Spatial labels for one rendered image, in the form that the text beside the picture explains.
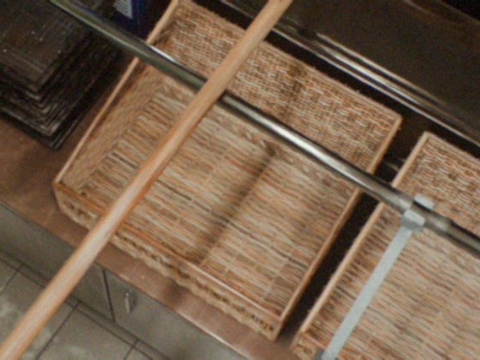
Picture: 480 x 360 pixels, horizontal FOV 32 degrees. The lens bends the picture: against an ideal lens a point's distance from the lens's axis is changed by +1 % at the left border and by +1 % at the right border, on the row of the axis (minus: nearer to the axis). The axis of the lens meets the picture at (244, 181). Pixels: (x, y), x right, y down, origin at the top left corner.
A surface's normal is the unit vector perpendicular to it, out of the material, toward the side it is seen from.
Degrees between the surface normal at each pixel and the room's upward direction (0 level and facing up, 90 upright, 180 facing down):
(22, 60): 0
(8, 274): 0
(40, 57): 0
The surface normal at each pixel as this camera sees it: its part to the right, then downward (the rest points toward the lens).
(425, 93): -0.47, 0.55
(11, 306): 0.07, -0.43
